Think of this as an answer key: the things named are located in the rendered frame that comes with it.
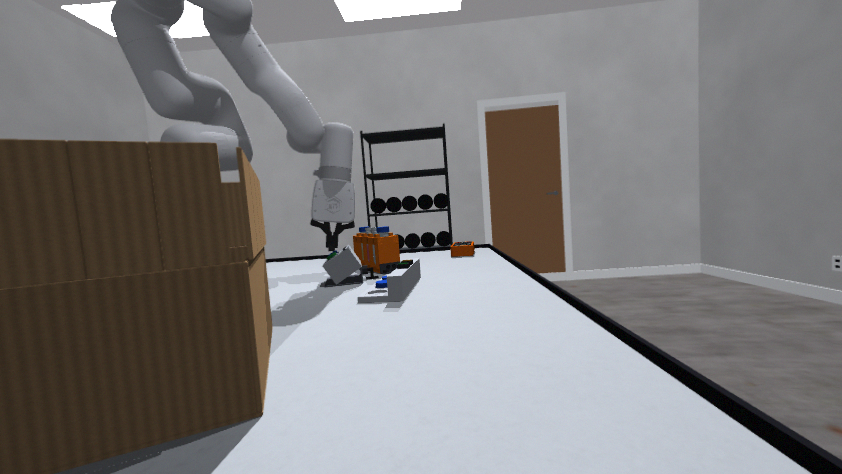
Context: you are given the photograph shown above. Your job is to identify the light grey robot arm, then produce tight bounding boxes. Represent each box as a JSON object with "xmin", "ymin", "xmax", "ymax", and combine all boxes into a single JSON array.
[{"xmin": 110, "ymin": 0, "xmax": 353, "ymax": 181}]

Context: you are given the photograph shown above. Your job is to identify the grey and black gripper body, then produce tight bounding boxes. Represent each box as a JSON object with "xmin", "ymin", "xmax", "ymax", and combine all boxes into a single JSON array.
[{"xmin": 311, "ymin": 178, "xmax": 355, "ymax": 223}]

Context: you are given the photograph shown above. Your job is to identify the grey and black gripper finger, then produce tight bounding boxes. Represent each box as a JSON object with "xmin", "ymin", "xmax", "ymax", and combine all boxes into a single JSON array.
[
  {"xmin": 310, "ymin": 219, "xmax": 332, "ymax": 251},
  {"xmin": 331, "ymin": 221, "xmax": 355, "ymax": 252}
]

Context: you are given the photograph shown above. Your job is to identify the orange multimeter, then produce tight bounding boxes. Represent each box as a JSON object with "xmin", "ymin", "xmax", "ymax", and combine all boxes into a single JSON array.
[{"xmin": 450, "ymin": 241, "xmax": 474, "ymax": 257}]

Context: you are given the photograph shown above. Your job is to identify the brown cardboard box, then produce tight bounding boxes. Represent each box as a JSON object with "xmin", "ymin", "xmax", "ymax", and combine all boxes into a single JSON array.
[{"xmin": 0, "ymin": 139, "xmax": 273, "ymax": 474}]

